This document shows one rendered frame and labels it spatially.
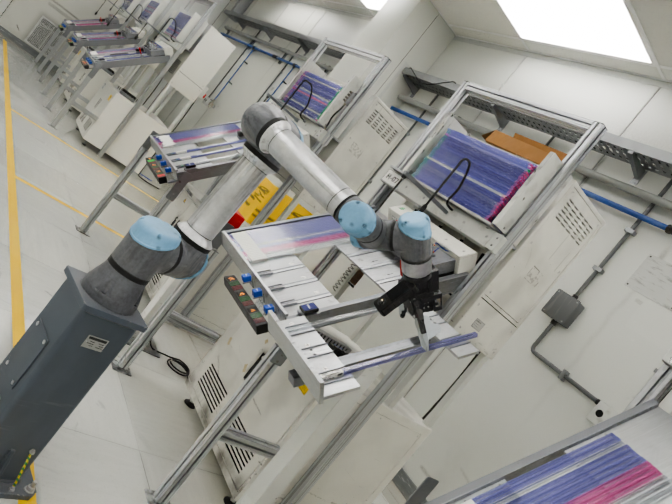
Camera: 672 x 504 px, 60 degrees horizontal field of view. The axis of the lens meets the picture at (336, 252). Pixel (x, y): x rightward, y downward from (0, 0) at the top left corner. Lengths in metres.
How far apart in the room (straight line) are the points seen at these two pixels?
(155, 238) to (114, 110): 4.88
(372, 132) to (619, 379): 1.87
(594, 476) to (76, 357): 1.24
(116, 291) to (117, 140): 4.94
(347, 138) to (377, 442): 1.74
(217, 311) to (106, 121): 3.27
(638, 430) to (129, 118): 5.50
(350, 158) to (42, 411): 2.31
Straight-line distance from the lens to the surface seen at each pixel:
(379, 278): 2.11
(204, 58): 6.41
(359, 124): 3.41
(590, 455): 1.55
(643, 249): 3.69
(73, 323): 1.53
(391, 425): 2.40
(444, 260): 2.14
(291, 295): 1.99
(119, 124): 6.37
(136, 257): 1.51
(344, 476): 2.46
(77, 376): 1.63
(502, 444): 3.56
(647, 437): 1.67
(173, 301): 2.52
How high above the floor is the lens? 1.09
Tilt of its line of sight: 3 degrees down
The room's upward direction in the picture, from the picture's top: 39 degrees clockwise
